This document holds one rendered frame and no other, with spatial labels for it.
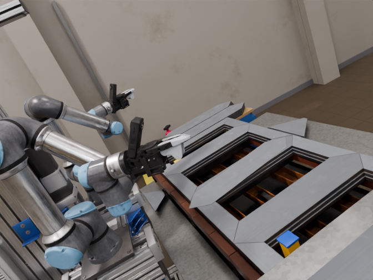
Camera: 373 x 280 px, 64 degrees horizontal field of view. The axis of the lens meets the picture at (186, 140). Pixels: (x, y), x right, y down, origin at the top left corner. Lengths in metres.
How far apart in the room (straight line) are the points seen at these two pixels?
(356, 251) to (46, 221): 0.91
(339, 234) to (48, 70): 3.42
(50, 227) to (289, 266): 0.75
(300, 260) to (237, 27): 3.87
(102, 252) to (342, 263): 0.84
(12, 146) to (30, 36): 2.89
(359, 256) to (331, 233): 0.12
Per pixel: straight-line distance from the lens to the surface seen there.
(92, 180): 0.93
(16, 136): 1.07
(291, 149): 1.81
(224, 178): 1.73
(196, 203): 1.63
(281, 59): 4.86
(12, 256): 1.55
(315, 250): 0.95
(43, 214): 1.10
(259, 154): 1.82
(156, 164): 0.84
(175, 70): 4.19
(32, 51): 3.85
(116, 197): 0.95
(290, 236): 1.23
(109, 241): 1.30
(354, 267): 0.87
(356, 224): 1.00
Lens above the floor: 1.74
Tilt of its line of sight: 21 degrees down
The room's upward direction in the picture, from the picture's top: 25 degrees counter-clockwise
